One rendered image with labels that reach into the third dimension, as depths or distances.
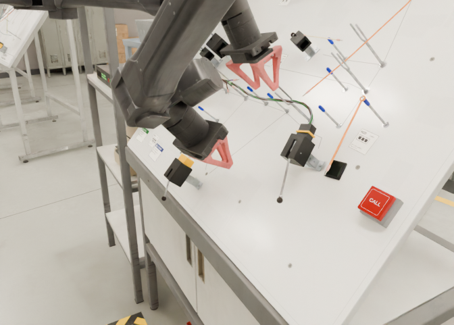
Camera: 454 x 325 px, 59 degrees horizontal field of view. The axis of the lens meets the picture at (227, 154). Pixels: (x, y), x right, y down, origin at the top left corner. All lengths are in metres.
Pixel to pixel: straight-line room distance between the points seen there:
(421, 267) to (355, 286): 0.43
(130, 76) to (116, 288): 1.83
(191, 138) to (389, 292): 0.63
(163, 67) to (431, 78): 0.58
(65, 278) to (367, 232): 1.92
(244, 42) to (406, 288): 0.70
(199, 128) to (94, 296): 1.71
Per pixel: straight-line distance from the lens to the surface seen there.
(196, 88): 0.61
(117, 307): 2.19
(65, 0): 0.94
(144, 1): 0.75
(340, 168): 0.87
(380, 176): 0.83
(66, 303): 2.29
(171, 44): 0.46
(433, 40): 0.97
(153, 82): 0.51
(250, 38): 0.73
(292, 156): 0.84
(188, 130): 0.66
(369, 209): 0.77
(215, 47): 1.32
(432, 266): 1.19
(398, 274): 1.13
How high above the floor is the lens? 1.46
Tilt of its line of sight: 22 degrees down
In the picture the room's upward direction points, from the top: straight up
